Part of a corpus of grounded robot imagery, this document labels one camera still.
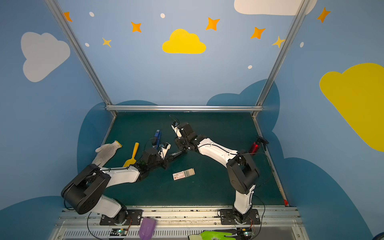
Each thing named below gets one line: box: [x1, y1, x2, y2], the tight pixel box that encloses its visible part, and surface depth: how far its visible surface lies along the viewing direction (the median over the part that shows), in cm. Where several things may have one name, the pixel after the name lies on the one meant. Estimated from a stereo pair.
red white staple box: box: [172, 168, 196, 181], surface depth 90 cm
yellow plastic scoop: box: [123, 142, 140, 168], surface depth 98 cm
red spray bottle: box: [249, 136, 269, 156], surface depth 90 cm
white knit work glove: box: [91, 140, 123, 168], surface depth 100 cm
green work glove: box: [188, 230, 237, 240], surface depth 70 cm
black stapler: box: [166, 146, 192, 162], surface depth 95 cm
